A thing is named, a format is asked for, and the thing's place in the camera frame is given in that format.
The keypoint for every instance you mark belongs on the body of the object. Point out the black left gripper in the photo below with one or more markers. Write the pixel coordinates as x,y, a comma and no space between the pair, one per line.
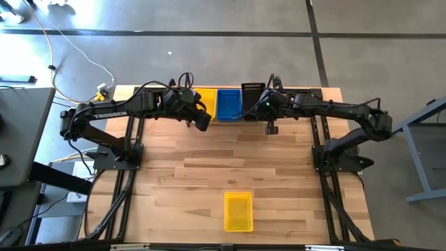
179,101

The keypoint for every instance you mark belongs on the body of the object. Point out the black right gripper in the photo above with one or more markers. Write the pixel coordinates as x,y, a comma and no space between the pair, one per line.
273,104

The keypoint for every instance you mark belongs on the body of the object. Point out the blue slotted plastic basket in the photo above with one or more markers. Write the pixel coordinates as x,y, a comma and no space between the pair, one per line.
228,104

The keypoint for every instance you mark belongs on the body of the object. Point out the black slotted plastic basket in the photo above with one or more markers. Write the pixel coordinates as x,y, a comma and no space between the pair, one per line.
248,108
252,87

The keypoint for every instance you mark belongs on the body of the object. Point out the yellow slotted plastic basket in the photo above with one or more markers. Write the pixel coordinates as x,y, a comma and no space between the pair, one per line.
238,212
210,99

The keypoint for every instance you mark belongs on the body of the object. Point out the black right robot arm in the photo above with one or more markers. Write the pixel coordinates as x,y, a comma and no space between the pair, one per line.
341,111

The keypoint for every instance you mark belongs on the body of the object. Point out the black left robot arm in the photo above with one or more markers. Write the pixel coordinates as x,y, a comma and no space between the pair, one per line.
104,116

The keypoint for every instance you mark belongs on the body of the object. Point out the white power adapter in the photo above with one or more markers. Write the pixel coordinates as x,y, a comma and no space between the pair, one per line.
102,87

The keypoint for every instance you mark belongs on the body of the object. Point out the yellow plug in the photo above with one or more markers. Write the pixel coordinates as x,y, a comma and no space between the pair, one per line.
100,96

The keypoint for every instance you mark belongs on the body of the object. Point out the white floor box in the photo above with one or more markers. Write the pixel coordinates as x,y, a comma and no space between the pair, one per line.
82,171

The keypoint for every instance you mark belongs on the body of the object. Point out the grey side desk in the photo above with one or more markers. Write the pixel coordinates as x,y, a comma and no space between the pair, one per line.
21,132

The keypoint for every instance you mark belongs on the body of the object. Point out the black computer mouse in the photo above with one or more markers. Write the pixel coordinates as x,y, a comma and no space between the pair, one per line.
10,237

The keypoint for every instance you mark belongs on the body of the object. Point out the black aluminium rig frame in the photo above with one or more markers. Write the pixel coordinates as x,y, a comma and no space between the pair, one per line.
314,132

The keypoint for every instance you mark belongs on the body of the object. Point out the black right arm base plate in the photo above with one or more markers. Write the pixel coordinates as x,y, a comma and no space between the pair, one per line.
348,164

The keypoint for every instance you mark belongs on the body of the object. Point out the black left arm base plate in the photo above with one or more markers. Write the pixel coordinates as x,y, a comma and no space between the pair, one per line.
104,162

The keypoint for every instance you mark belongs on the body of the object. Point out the silver metal bracket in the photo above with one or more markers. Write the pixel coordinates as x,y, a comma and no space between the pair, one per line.
129,247
324,248

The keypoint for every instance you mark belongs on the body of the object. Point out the grey metal bench frame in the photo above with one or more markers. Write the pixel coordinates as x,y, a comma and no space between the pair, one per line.
418,167

